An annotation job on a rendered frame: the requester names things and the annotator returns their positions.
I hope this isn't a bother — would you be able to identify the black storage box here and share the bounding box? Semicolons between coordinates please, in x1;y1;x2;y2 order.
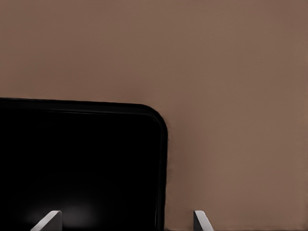
0;97;168;231

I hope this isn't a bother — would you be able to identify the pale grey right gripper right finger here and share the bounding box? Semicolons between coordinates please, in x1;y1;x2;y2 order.
193;210;214;231

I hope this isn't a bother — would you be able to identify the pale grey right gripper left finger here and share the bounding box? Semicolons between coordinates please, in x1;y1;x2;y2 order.
30;210;63;231

